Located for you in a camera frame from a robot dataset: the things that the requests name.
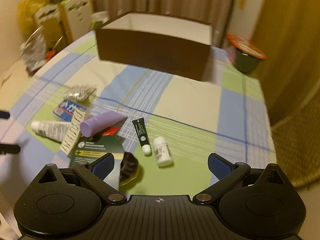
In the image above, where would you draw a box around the black small tube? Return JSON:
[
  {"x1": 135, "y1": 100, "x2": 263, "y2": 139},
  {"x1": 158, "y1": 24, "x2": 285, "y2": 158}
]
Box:
[{"x1": 132, "y1": 118, "x2": 151, "y2": 155}]

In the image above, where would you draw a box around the woven quilted chair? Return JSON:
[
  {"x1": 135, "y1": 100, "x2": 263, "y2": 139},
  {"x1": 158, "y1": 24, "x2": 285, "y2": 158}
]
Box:
[{"x1": 272, "y1": 95, "x2": 319, "y2": 188}]

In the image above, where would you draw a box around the green Mentholatum blister card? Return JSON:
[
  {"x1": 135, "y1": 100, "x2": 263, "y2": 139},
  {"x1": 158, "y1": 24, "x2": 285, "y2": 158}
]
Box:
[{"x1": 69, "y1": 135, "x2": 124, "y2": 167}]

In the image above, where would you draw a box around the cotton swab bag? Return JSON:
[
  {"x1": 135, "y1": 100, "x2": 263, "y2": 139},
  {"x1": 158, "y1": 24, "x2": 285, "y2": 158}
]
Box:
[{"x1": 63, "y1": 84, "x2": 97, "y2": 101}]

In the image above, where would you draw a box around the blue toothpaste box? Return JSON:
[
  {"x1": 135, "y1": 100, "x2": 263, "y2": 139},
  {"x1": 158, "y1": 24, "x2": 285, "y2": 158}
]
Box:
[{"x1": 53, "y1": 100, "x2": 87, "y2": 122}]

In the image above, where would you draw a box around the clear jar green label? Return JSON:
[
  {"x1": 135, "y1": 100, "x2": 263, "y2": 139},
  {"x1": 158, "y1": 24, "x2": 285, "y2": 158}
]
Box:
[{"x1": 90, "y1": 11, "x2": 110, "y2": 30}]

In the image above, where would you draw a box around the white pill bottle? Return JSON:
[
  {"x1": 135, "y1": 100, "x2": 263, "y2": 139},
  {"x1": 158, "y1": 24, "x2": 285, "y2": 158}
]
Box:
[{"x1": 153, "y1": 137, "x2": 174, "y2": 168}]

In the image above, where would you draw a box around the silver printed bag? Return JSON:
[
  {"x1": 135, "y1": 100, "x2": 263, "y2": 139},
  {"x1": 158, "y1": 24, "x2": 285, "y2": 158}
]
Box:
[{"x1": 20, "y1": 25, "x2": 47, "y2": 76}]

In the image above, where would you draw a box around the brown cardboard storage box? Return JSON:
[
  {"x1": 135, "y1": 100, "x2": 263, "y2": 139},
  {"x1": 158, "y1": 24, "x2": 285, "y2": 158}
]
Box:
[{"x1": 95, "y1": 12, "x2": 213, "y2": 81}]

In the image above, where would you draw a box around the plaid tablecloth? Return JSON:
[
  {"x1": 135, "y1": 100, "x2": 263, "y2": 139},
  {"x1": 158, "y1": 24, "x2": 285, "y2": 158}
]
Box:
[{"x1": 1, "y1": 33, "x2": 276, "y2": 204}]

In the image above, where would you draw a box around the red small packet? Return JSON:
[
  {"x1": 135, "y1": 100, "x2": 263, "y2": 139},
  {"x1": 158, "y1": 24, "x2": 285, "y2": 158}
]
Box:
[{"x1": 100, "y1": 127, "x2": 120, "y2": 136}]

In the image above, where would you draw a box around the white hair claw clip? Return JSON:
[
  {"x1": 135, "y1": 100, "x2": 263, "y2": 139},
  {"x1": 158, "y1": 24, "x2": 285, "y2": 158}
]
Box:
[{"x1": 60, "y1": 109, "x2": 86, "y2": 155}]

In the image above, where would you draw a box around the white printed tube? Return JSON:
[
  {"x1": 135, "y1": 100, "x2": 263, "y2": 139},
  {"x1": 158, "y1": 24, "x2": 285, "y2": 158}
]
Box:
[{"x1": 31, "y1": 121, "x2": 71, "y2": 142}]

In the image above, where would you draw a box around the purple tube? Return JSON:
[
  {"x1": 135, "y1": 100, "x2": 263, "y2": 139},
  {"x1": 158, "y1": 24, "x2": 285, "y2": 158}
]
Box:
[{"x1": 80, "y1": 111, "x2": 126, "y2": 138}]

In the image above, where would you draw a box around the dark brown scrunchie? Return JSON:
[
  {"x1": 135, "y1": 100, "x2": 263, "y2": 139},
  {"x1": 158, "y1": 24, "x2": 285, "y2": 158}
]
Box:
[{"x1": 119, "y1": 152, "x2": 139, "y2": 183}]

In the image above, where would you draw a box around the red lid instant noodle cup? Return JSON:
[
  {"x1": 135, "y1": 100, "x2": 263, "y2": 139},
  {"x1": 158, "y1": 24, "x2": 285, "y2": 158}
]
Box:
[{"x1": 226, "y1": 33, "x2": 266, "y2": 74}]

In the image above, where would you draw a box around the yellow plastic bag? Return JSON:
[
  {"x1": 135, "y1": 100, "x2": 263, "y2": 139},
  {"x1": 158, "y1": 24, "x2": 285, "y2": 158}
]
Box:
[{"x1": 17, "y1": 0, "x2": 50, "y2": 40}]

